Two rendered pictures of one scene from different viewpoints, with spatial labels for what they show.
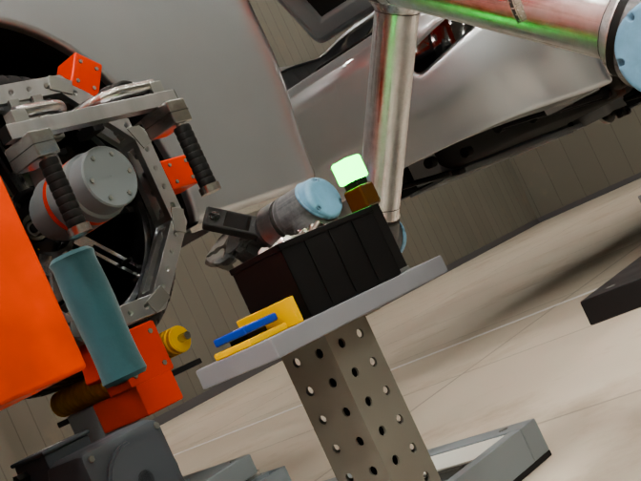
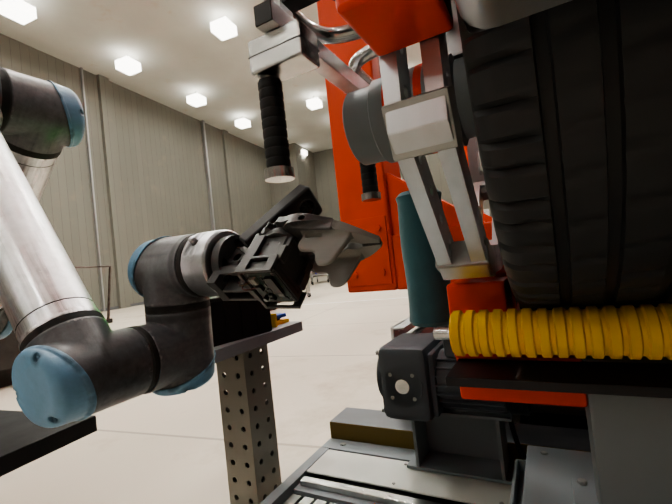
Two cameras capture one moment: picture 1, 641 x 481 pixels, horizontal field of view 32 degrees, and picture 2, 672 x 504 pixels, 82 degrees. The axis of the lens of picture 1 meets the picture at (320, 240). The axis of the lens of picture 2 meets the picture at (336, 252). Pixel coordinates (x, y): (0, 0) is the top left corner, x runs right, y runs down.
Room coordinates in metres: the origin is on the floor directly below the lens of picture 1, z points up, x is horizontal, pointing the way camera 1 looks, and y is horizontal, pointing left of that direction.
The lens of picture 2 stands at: (2.83, 0.10, 0.62)
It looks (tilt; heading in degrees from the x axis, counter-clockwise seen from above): 1 degrees up; 167
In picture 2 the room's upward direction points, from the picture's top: 6 degrees counter-clockwise
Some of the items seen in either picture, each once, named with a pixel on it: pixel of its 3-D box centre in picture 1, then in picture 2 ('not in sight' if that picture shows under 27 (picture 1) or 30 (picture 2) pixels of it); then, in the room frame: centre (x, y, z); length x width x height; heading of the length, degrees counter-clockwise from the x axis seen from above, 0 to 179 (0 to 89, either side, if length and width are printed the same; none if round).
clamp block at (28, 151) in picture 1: (31, 150); not in sight; (2.03, 0.40, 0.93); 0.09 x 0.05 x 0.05; 49
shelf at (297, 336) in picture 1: (329, 318); (232, 341); (1.73, 0.04, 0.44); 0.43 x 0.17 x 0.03; 139
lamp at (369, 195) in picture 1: (361, 198); not in sight; (1.88, -0.09, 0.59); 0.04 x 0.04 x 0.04; 49
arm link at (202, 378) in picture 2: not in sight; (175, 345); (2.22, -0.02, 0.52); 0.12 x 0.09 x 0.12; 138
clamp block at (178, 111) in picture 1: (166, 118); (283, 53); (2.28, 0.18, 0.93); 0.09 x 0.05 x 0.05; 49
